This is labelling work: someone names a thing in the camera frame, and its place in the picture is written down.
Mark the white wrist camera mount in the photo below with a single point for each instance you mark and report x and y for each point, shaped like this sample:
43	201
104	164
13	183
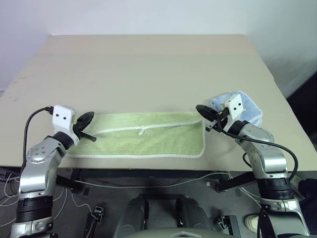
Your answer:
236	105
63	116

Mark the black metal floor bracket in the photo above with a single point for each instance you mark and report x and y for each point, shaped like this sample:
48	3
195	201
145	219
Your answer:
226	223

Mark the small black floor clamp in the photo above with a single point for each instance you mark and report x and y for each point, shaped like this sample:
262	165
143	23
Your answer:
98	213

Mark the grey robot torso top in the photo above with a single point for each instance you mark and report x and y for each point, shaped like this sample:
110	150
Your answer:
183	233

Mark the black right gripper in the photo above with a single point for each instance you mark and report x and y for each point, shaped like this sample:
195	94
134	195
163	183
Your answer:
221	119

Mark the blue towel with white trim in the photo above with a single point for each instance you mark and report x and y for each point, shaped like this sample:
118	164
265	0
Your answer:
250	106

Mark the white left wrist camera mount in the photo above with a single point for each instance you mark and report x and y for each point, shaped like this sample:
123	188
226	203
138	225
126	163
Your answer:
63	116

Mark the white rounded floor object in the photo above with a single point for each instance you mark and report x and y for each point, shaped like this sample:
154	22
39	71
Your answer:
252	220

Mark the dark grey rounded shape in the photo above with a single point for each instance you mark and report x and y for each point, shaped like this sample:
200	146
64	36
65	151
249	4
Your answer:
132	213
194	213

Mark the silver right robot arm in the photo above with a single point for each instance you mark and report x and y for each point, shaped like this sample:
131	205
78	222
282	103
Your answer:
270	161

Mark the green towel with white trim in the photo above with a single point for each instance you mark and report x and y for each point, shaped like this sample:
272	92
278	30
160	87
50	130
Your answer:
148	141

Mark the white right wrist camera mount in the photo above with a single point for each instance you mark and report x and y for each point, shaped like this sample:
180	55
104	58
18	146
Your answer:
236	105

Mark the black metal table frame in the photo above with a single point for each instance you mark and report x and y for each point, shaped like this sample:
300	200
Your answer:
148	174

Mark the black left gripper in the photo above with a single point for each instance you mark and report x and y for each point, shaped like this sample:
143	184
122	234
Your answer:
78	129

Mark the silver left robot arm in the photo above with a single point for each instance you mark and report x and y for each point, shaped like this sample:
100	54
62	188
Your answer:
37	153

